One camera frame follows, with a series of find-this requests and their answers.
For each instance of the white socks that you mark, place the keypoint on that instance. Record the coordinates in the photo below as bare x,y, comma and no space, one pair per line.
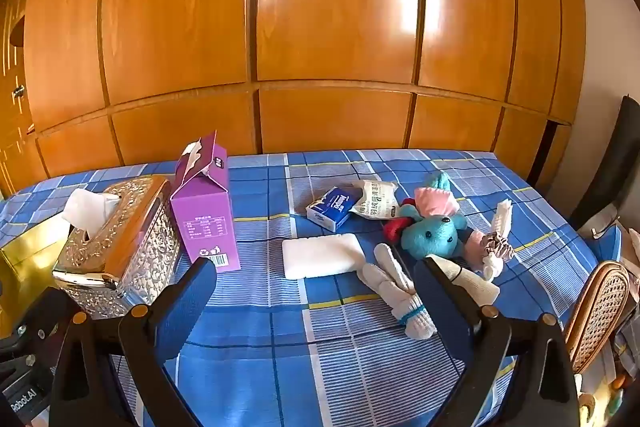
400,287

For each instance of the red sock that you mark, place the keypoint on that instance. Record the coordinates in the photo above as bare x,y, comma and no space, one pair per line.
397,227

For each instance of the black chair back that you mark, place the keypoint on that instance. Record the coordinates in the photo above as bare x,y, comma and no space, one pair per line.
615,157

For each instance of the blue pocket tissue pack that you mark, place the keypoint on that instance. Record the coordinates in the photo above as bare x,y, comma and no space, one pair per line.
330,207

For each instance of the white facial tissue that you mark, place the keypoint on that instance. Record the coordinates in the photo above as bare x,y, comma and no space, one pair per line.
87,207

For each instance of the blue plaid bedsheet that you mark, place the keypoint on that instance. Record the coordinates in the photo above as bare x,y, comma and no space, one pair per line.
300,357

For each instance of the purple carton box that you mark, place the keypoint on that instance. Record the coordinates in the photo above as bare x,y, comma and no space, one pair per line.
205,217

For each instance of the beige satin scrunchie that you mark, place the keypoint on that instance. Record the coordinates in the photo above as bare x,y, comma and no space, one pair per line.
495,247

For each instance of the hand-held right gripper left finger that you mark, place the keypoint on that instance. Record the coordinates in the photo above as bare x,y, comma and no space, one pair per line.
192,287

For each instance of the cream sock with dark stripe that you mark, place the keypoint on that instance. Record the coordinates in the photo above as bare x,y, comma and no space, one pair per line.
475,287

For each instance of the pink face mask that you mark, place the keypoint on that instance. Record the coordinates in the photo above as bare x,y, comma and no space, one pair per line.
435,202

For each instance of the rattan chair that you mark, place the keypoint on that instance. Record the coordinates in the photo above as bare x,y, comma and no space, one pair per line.
595,307

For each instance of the white towel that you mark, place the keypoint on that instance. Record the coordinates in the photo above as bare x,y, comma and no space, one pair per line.
502,217

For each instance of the gold metal tray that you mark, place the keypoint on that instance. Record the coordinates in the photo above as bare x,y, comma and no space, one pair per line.
25,252

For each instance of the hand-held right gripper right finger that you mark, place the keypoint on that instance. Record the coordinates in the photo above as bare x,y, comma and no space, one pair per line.
440,302

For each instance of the white rectangular pad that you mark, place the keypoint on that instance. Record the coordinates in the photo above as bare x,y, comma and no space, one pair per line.
320,254

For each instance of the wooden door with gold lines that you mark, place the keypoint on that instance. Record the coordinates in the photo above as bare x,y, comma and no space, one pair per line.
12,147

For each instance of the blue plush toy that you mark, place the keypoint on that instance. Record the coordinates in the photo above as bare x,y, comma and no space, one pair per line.
430,237

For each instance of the light blue sock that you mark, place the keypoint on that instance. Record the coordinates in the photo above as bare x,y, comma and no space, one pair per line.
375,199

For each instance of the wooden wardrobe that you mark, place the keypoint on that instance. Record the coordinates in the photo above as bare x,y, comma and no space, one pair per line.
325,7

